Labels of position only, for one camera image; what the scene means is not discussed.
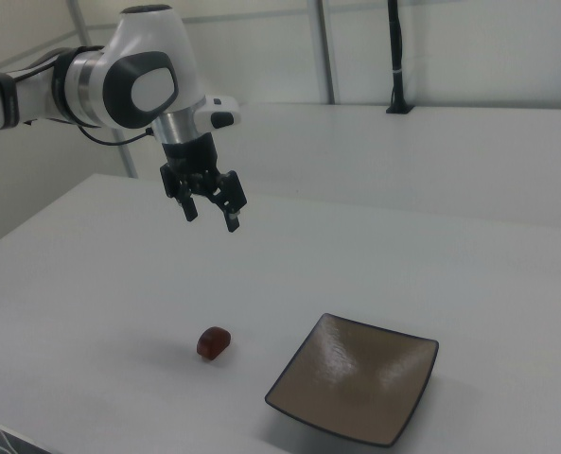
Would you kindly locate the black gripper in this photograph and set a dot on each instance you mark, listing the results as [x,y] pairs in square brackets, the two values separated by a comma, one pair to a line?
[192,158]

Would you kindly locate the small round reddish-brown food item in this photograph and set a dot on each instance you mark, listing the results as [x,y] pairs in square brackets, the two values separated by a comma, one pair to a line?
[214,343]

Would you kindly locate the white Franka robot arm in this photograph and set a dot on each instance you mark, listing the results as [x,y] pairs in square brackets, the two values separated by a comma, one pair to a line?
[138,47]

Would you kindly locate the black pole with base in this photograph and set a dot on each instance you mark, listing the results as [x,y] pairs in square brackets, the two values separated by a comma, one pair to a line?
[396,47]

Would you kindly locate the grey metal partition post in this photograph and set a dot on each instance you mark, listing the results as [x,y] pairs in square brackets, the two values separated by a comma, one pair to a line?
[326,52]

